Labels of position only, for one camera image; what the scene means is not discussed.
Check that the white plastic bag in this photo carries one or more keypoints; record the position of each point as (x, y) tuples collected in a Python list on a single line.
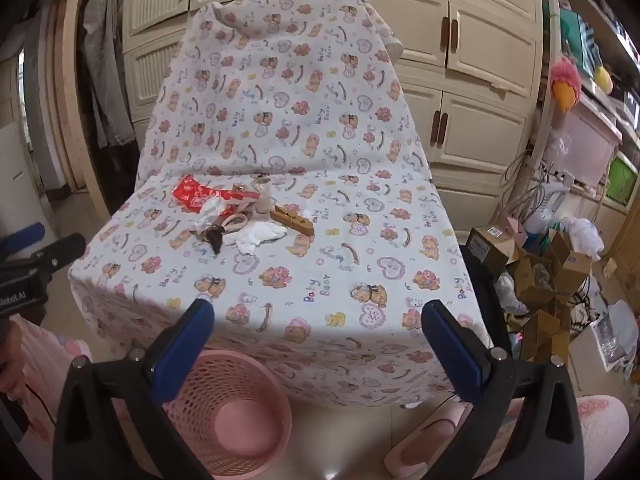
[(585, 237)]

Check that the curved wooden frame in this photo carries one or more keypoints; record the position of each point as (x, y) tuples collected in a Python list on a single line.
[(75, 135)]

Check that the black plastic spoon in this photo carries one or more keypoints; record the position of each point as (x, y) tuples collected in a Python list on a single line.
[(215, 240)]

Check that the yellow plush toy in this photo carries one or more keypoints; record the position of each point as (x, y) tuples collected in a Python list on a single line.
[(605, 79)]

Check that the red snack wrapper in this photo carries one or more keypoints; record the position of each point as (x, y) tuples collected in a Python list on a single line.
[(200, 195)]

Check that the person's leg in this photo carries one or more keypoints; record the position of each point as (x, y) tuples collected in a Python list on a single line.
[(45, 360), (602, 435)]

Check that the pink and orange plush toy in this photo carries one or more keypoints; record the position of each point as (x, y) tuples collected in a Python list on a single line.
[(565, 85)]

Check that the person's right leg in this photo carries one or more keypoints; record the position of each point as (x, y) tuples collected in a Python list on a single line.
[(602, 435)]

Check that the pink storage box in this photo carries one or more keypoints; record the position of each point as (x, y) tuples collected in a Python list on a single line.
[(585, 147)]

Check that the teal cloth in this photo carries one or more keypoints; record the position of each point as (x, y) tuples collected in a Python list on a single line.
[(575, 35)]

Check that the pink slipper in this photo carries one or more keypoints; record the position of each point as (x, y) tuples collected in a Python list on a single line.
[(420, 447)]

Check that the hanging grey clothes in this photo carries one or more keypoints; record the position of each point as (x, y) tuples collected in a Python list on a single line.
[(102, 60)]

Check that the small crinkled plastic wrapper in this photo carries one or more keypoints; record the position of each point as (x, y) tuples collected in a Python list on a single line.
[(240, 189)]

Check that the pile of cardboard boxes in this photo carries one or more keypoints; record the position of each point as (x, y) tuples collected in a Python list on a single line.
[(535, 275)]

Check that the small beige drink bottle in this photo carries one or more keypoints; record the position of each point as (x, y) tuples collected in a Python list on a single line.
[(263, 201)]

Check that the white storage shelf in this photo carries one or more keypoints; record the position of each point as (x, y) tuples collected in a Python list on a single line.
[(546, 35)]

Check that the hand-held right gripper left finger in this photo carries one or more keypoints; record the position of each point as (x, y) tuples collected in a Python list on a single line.
[(185, 345)]

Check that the person's left hand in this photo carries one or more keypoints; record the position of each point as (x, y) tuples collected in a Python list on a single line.
[(10, 360)]

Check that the green storage box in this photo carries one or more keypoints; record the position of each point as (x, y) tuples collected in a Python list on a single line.
[(622, 176)]

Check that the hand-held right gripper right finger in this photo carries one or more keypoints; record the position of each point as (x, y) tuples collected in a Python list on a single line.
[(452, 355)]

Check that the pink plastic mesh basket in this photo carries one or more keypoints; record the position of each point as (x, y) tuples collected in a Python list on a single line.
[(235, 425)]

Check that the tiny white tissue scrap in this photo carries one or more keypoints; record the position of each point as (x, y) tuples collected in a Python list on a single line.
[(305, 209)]

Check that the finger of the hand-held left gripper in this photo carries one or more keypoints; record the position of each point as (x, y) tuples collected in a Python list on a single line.
[(62, 251), (22, 238)]

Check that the cream wardrobe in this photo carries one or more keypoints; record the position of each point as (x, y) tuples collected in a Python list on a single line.
[(480, 125)]

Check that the white appliance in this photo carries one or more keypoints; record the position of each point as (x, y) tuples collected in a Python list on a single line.
[(20, 170)]

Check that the white tissue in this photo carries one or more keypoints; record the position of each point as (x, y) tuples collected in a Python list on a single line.
[(210, 212), (257, 234)]

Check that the bear printed white sheet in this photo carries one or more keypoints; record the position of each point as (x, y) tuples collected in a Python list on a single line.
[(310, 125)]

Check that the person's left leg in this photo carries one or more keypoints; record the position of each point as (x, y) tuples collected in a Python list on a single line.
[(45, 360)]

